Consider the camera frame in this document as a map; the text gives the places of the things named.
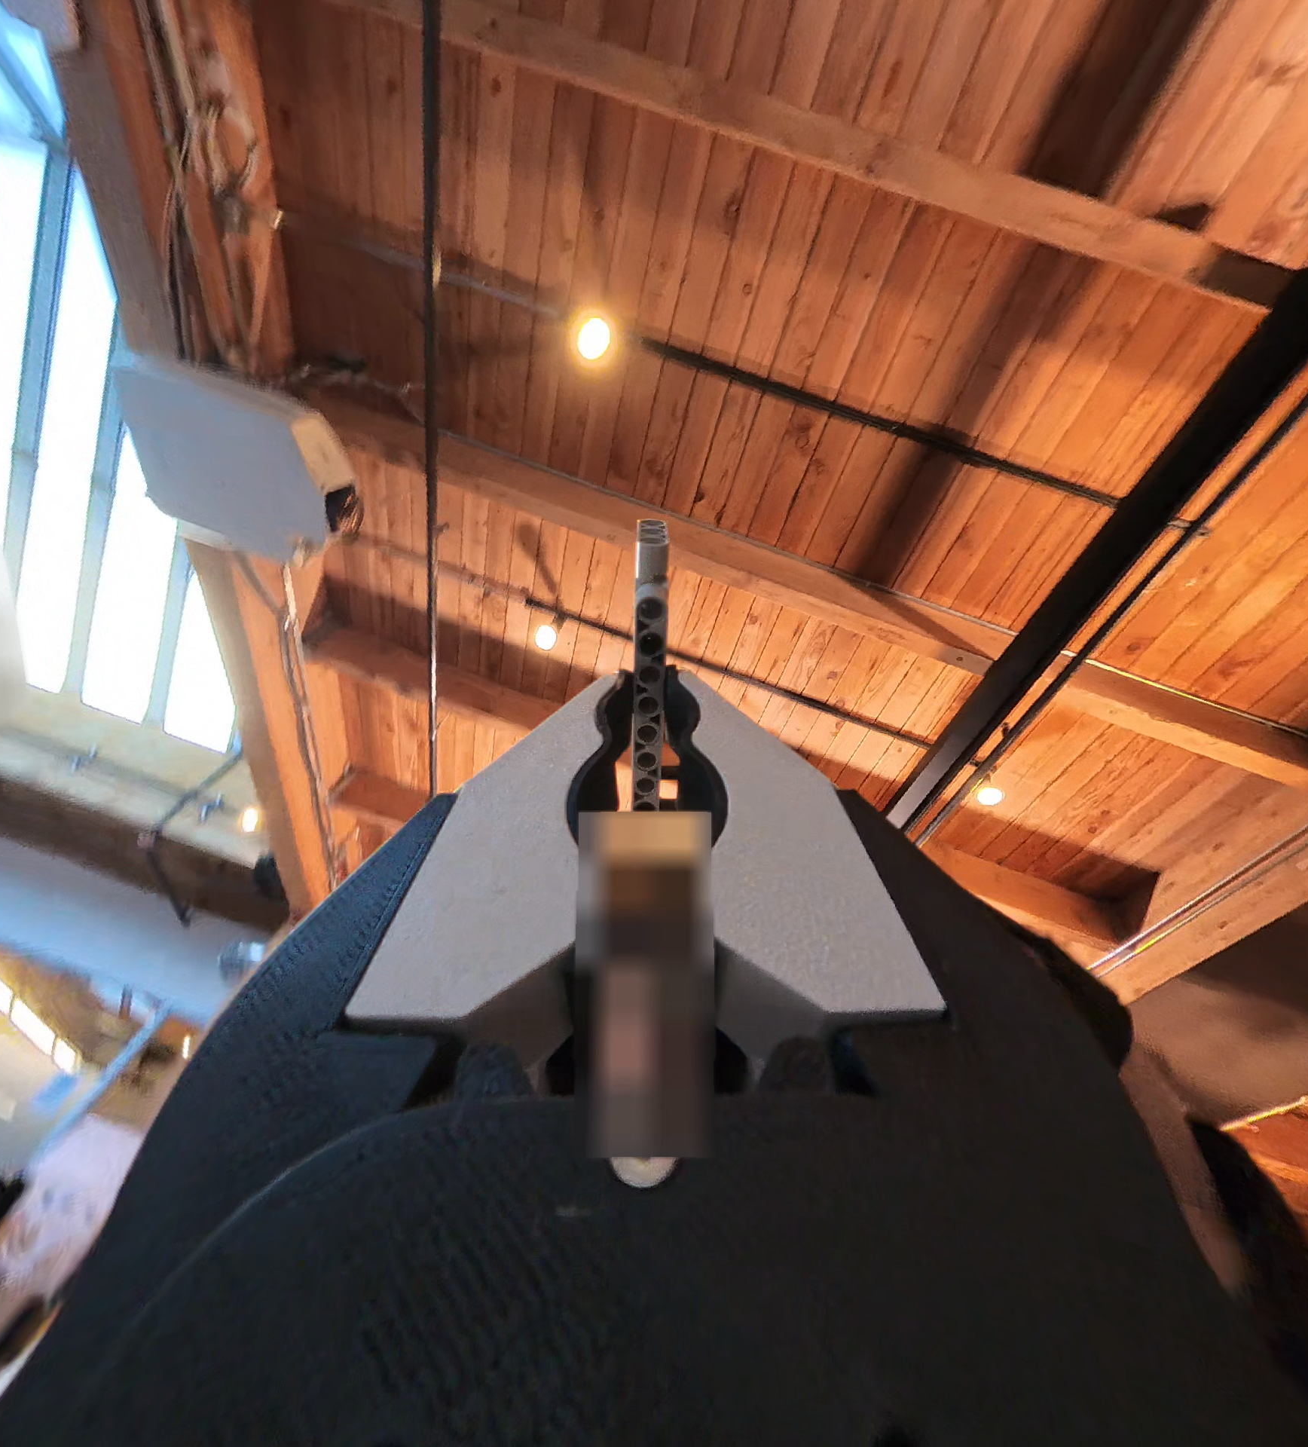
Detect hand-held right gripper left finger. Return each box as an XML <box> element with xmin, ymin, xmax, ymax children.
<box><xmin>344</xmin><ymin>671</ymin><xmax>626</xmax><ymax>1071</ymax></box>

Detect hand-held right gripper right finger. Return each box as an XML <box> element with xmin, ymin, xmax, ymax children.
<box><xmin>671</xmin><ymin>667</ymin><xmax>949</xmax><ymax>1071</ymax></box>

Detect grey toy beam assembly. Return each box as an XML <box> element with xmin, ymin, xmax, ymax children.
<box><xmin>631</xmin><ymin>516</ymin><xmax>678</xmax><ymax>816</ymax></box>

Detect white ceiling-mounted box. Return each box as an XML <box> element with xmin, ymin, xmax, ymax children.
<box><xmin>110</xmin><ymin>354</ymin><xmax>365</xmax><ymax>566</ymax></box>

